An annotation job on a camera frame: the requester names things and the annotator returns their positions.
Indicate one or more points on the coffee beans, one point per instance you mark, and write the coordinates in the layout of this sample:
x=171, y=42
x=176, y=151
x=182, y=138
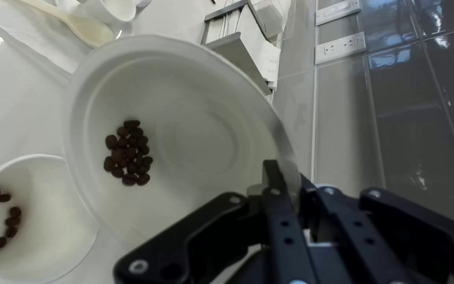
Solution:
x=128, y=157

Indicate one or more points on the white espresso cup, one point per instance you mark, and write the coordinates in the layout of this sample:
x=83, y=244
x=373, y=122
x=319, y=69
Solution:
x=114, y=13

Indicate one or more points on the napkin dispenser with napkins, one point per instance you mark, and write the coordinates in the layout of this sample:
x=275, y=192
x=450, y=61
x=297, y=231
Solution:
x=248, y=36

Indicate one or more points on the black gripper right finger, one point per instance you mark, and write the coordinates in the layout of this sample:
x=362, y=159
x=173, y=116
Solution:
x=379, y=237

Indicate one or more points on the white paper napkin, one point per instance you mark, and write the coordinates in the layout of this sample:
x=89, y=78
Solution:
x=43, y=34

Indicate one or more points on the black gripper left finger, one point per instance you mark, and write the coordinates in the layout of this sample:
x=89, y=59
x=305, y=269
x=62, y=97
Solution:
x=261, y=234

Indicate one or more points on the white wall outlet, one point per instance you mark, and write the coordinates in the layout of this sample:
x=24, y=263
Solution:
x=341, y=48

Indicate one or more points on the white bowl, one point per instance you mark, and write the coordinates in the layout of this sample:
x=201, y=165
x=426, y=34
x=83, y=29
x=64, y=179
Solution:
x=209, y=127

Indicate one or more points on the patterned paper cup far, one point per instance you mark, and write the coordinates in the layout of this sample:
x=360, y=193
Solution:
x=45, y=226

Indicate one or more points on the wooden spoon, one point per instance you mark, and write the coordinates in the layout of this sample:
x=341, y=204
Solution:
x=89, y=31

